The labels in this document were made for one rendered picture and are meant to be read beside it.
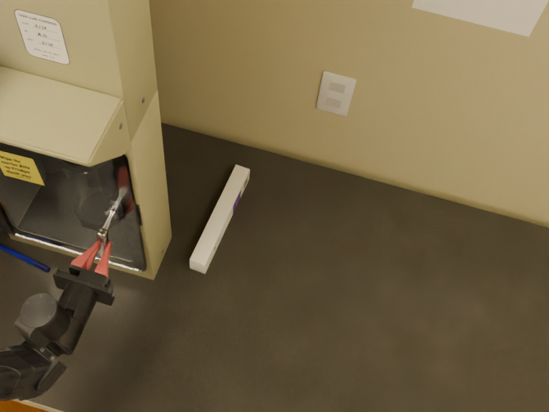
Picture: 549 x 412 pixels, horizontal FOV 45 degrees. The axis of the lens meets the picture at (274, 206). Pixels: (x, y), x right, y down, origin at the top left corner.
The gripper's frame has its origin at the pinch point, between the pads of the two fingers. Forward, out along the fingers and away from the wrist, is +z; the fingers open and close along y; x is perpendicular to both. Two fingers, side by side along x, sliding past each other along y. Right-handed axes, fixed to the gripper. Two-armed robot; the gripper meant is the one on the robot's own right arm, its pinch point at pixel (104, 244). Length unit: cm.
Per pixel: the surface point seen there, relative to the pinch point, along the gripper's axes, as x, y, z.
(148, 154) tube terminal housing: -17.0, -3.8, 10.7
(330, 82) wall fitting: -6, -29, 48
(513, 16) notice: -35, -54, 50
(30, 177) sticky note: -7.6, 14.6, 4.1
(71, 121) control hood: -35.8, 3.1, 0.5
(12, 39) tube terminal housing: -40.1, 13.5, 6.6
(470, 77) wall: -19, -54, 49
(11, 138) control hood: -35.3, 8.9, -4.6
